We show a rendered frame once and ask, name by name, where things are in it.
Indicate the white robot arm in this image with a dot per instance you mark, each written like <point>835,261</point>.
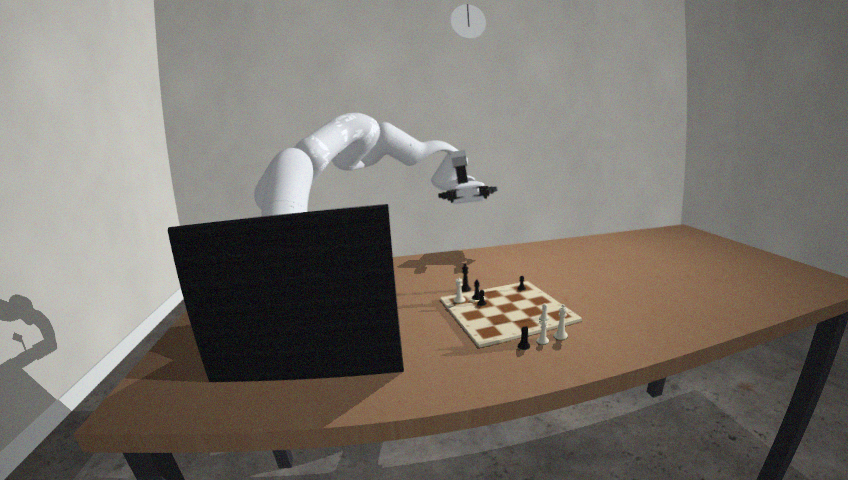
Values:
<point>291,170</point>

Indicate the brown and cream chessboard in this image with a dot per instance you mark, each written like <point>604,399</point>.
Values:
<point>507,310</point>

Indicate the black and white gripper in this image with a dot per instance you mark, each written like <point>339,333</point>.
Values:
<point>463,190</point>

